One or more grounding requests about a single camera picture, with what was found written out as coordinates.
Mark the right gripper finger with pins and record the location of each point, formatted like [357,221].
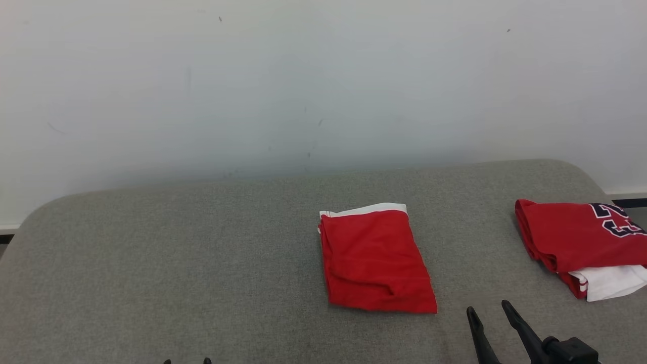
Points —
[525,333]
[482,344]

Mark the red white basketball jersey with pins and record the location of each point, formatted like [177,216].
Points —
[561,232]

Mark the red shorts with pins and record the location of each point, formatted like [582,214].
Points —
[374,263]

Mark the grey fabric sofa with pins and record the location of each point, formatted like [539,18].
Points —
[202,253]

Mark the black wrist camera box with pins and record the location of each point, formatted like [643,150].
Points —
[576,352]

